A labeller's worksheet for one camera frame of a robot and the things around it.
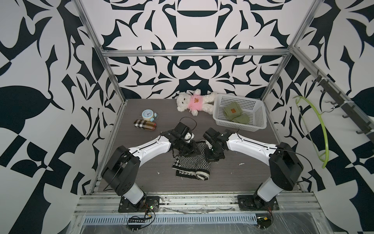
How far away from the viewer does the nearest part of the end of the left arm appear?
2.13 feet

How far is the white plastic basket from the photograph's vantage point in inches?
39.1

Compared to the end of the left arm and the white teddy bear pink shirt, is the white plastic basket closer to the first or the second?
the white teddy bear pink shirt

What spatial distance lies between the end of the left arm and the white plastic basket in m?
0.30
